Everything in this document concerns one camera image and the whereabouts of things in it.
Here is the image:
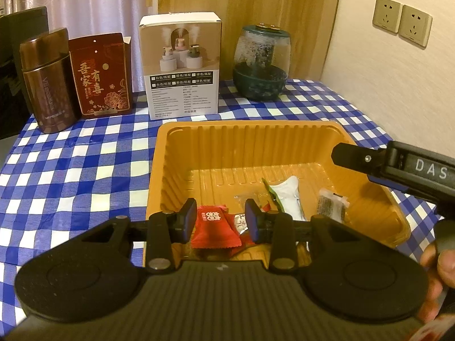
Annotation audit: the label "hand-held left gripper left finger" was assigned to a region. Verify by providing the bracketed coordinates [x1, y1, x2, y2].
[76, 198, 198, 274]

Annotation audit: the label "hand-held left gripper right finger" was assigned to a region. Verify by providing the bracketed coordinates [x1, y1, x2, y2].
[245, 198, 367, 272]

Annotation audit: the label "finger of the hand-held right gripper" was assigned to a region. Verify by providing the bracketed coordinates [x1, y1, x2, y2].
[330, 143, 390, 178]
[367, 175, 409, 194]

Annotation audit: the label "silver snack packet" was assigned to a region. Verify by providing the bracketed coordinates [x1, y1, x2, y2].
[230, 212, 257, 246]
[272, 175, 309, 221]

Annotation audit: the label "red candy packet white print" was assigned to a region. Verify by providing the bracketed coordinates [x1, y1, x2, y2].
[191, 203, 243, 250]

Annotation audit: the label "green yellow candy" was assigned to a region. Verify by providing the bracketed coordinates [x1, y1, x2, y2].
[261, 177, 285, 211]

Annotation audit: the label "clear packet dark contents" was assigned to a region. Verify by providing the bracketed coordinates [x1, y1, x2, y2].
[316, 188, 351, 223]

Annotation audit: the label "orange plastic tray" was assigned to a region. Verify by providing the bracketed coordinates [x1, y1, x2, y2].
[143, 120, 412, 269]

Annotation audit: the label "person's right forearm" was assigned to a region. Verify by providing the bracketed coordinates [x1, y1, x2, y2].
[409, 318, 454, 341]

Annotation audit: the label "person's right hand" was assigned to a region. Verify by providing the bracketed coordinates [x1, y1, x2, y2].
[419, 247, 455, 322]

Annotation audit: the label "blue checked tablecloth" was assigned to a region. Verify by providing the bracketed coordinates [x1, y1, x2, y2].
[0, 77, 455, 329]

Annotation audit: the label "glass jar with green base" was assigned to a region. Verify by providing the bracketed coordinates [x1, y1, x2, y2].
[233, 23, 292, 102]

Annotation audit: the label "white humidifier box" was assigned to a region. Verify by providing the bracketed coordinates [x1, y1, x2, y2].
[138, 12, 223, 120]

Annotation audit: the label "red gift box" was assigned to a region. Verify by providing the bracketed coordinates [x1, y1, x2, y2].
[67, 32, 133, 120]

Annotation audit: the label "brown thermos flask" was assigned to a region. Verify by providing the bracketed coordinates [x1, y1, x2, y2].
[18, 27, 82, 135]

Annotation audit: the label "black glossy cabinet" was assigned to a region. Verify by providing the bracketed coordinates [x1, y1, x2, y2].
[0, 6, 49, 141]

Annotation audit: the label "pink sheer curtain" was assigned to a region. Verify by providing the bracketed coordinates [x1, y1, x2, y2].
[0, 0, 159, 65]

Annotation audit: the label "beige wall socket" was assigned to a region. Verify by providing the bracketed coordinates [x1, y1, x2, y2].
[398, 5, 433, 48]
[372, 0, 403, 35]

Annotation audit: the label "wooden wall panel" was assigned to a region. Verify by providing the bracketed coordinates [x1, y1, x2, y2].
[156, 0, 344, 80]

